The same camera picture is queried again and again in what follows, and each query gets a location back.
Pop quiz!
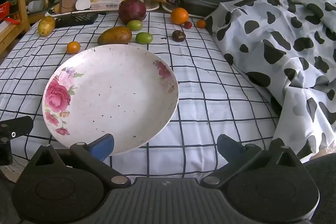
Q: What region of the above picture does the small orange tangerine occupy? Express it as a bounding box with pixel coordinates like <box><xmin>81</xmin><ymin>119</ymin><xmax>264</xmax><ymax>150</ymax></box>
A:
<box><xmin>67</xmin><ymin>42</ymin><xmax>80</xmax><ymax>54</ymax></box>

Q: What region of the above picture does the yellow potato-like fruit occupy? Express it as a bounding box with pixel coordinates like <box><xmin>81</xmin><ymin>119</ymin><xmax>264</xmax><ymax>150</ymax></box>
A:
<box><xmin>38</xmin><ymin>16</ymin><xmax>56</xmax><ymax>37</ymax></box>

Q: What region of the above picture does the brown mango fruit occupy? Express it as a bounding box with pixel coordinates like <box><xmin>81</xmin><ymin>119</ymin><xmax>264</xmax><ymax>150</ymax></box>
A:
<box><xmin>97</xmin><ymin>26</ymin><xmax>132</xmax><ymax>46</ymax></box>

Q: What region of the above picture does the green fruit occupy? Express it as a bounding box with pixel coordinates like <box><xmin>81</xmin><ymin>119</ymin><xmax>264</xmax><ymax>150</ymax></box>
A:
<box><xmin>135</xmin><ymin>32</ymin><xmax>153</xmax><ymax>44</ymax></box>
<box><xmin>126</xmin><ymin>20</ymin><xmax>143</xmax><ymax>31</ymax></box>

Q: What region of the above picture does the dark brown round fruit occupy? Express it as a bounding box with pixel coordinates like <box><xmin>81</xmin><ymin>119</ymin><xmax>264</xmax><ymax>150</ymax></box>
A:
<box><xmin>172</xmin><ymin>30</ymin><xmax>186</xmax><ymax>42</ymax></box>

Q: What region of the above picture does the small red fruit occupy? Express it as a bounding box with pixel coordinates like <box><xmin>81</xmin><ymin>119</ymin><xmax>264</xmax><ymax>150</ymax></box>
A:
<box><xmin>184</xmin><ymin>21</ymin><xmax>193</xmax><ymax>29</ymax></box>

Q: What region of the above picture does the checkered tablecloth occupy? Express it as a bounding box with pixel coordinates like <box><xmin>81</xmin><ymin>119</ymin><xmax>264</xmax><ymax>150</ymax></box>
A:
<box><xmin>1</xmin><ymin>12</ymin><xmax>278</xmax><ymax>181</ymax></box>

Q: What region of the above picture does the white floral plate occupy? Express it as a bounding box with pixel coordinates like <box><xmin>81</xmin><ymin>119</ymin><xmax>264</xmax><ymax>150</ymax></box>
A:
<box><xmin>42</xmin><ymin>44</ymin><xmax>179</xmax><ymax>155</ymax></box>

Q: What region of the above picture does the wooden chair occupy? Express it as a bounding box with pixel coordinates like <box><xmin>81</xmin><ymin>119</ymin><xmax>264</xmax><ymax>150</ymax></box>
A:
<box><xmin>1</xmin><ymin>0</ymin><xmax>30</xmax><ymax>54</ymax></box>

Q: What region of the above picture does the cow print cloth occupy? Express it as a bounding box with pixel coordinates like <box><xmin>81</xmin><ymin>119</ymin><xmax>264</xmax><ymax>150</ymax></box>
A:
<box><xmin>206</xmin><ymin>0</ymin><xmax>335</xmax><ymax>162</ymax></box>

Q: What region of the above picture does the small orange kumquat right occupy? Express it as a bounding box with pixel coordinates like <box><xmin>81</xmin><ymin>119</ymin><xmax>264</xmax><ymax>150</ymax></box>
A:
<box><xmin>196</xmin><ymin>19</ymin><xmax>206</xmax><ymax>29</ymax></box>

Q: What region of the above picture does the white cylinder bottle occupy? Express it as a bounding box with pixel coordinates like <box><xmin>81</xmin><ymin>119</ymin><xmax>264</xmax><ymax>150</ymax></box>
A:
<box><xmin>75</xmin><ymin>0</ymin><xmax>93</xmax><ymax>11</ymax></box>

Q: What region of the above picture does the large orange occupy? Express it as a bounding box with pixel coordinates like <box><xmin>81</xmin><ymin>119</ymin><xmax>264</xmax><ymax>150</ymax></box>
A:
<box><xmin>170</xmin><ymin>7</ymin><xmax>189</xmax><ymax>25</ymax></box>

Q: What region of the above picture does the yellow white box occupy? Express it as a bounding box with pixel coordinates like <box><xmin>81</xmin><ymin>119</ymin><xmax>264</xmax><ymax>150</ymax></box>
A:
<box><xmin>91</xmin><ymin>0</ymin><xmax>124</xmax><ymax>10</ymax></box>

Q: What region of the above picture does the dark grey zipper case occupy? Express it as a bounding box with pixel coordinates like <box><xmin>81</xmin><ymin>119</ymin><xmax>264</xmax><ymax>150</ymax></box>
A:
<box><xmin>178</xmin><ymin>0</ymin><xmax>228</xmax><ymax>18</ymax></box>

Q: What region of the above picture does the white oval tray left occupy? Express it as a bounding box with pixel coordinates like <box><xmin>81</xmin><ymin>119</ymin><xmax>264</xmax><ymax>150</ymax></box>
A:
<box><xmin>45</xmin><ymin>0</ymin><xmax>160</xmax><ymax>17</ymax></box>

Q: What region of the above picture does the white oval tray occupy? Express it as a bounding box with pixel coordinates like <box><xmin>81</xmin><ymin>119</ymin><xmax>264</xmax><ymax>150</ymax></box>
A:
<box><xmin>45</xmin><ymin>0</ymin><xmax>160</xmax><ymax>17</ymax></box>
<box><xmin>161</xmin><ymin>3</ymin><xmax>179</xmax><ymax>14</ymax></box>

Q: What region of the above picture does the white oval tray right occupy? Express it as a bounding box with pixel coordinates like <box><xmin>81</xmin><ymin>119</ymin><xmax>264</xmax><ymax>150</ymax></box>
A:
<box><xmin>161</xmin><ymin>3</ymin><xmax>179</xmax><ymax>14</ymax></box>

